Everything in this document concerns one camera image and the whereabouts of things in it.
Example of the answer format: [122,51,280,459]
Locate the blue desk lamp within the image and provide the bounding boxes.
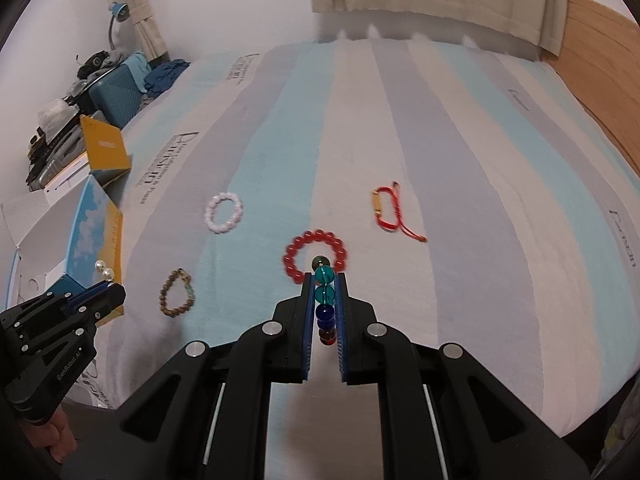
[107,2,132,53]

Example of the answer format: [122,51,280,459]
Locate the multicolour glass bead bracelet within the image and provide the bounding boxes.
[312,256,337,347]

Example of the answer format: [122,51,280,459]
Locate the person's left hand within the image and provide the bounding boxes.
[22,406,78,463]

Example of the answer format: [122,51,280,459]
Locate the white pink bead bracelet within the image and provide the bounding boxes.
[205,193,244,234]

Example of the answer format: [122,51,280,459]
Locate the red bead bracelet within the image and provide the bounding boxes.
[283,230,347,283]

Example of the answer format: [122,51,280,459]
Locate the wooden headboard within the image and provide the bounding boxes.
[542,0,640,181]

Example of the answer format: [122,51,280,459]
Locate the narrow beige curtain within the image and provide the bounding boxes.
[100,0,168,61]

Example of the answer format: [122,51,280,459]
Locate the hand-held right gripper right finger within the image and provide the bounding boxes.
[334,274,591,480]

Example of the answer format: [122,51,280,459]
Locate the brown wooden bead bracelet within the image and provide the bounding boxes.
[160,269,195,317]

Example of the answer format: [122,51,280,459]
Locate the white cardboard box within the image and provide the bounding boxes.
[0,115,133,318]

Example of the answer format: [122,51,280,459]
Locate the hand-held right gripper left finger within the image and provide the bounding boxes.
[119,274,316,480]

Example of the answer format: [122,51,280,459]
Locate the light teal cloth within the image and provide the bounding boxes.
[122,52,151,93]

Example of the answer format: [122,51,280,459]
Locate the silver suitcase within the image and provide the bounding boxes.
[27,125,86,192]

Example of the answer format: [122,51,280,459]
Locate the black clutter on suitcases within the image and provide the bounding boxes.
[75,50,123,81]

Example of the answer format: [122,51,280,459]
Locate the dark blue clothing pile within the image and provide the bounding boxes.
[145,59,191,96]

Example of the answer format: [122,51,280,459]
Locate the striped bedsheet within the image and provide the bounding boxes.
[65,40,640,480]

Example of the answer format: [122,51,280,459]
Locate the teal suitcase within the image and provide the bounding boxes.
[87,67,146,128]

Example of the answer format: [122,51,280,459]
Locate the white plastic bag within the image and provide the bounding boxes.
[40,99,76,126]

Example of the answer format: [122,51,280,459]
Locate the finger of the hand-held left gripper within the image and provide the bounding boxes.
[47,282,108,307]
[75,284,127,328]

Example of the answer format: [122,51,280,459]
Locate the red cord bracelet gold tube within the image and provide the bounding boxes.
[371,183,427,243]

